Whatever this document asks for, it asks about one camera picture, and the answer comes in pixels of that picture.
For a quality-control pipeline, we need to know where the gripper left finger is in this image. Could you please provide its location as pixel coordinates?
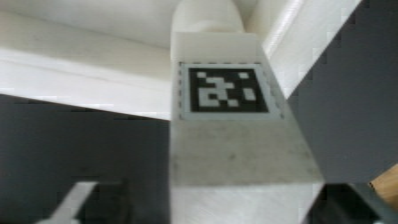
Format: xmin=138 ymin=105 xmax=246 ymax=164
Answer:
xmin=33 ymin=181 xmax=127 ymax=224

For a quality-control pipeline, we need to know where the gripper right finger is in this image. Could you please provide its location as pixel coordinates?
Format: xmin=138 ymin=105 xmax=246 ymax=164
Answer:
xmin=303 ymin=183 xmax=398 ymax=224

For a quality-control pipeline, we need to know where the white table leg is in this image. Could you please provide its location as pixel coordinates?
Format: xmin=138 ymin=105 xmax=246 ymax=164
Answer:
xmin=168 ymin=0 xmax=323 ymax=224

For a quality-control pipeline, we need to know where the white square table top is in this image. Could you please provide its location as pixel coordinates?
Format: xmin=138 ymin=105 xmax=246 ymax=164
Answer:
xmin=0 ymin=0 xmax=362 ymax=119

